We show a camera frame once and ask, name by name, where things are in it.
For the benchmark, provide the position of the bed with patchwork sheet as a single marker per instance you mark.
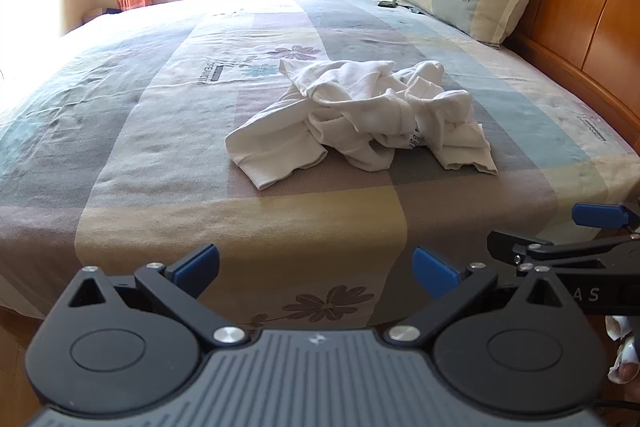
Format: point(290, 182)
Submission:
point(150, 157)

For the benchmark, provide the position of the white printed sweatshirt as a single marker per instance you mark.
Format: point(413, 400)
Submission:
point(350, 117)

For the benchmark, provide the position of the dark phone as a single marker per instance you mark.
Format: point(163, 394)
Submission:
point(387, 4)

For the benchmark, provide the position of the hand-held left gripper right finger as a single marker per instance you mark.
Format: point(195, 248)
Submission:
point(435, 272)

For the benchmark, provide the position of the person's right hand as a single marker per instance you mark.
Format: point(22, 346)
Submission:
point(627, 359)

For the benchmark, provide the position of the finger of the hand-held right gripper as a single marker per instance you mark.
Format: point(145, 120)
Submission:
point(595, 214)
point(575, 252)

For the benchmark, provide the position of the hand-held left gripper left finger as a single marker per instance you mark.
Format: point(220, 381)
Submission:
point(195, 264)

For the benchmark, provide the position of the wooden headboard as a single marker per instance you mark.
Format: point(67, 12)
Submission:
point(575, 7)

